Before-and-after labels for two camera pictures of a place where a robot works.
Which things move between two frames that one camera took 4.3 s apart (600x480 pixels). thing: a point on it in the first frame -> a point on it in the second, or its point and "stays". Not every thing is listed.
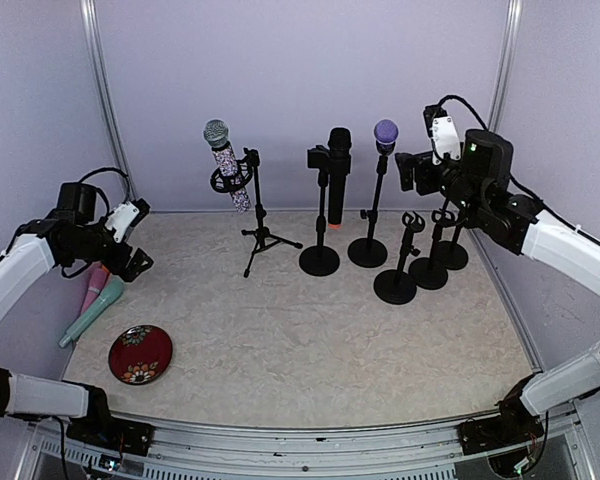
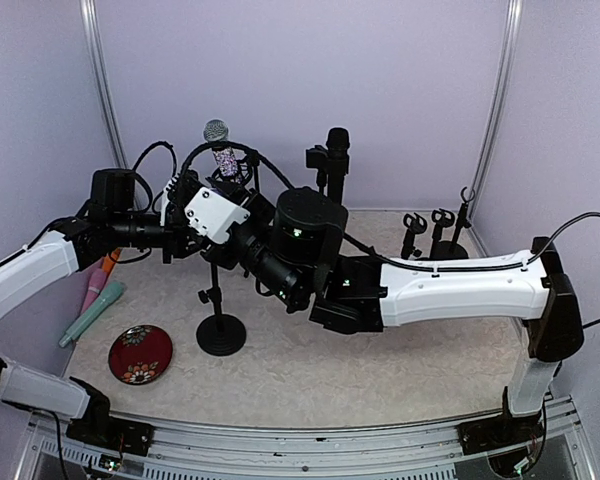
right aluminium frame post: [509, 39] stays
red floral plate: [140, 354] stays
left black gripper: [117, 267] -> [174, 239]
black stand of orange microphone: [453, 254] stays
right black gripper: [406, 163] -> [212, 258]
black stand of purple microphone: [371, 252] -> [219, 334]
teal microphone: [109, 293] stays
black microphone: [339, 160] stays
